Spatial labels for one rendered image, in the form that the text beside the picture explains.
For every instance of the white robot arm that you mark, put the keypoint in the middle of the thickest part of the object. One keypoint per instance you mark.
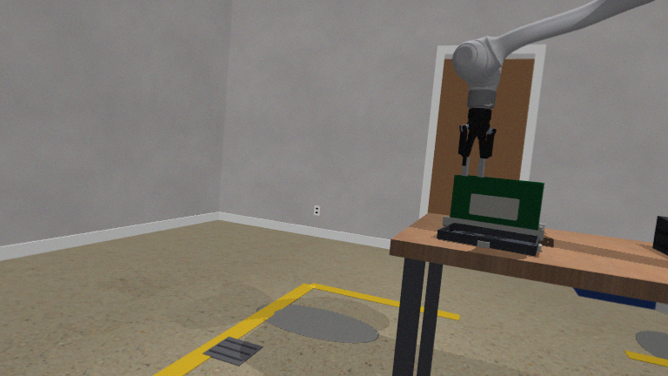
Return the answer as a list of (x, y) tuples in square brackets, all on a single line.
[(479, 63)]

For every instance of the green plastic crate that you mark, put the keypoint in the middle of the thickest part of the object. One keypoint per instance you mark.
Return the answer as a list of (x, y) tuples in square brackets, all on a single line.
[(497, 201)]

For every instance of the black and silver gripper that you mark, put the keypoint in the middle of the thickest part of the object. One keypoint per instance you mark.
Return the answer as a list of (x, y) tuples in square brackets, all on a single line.
[(478, 124)]

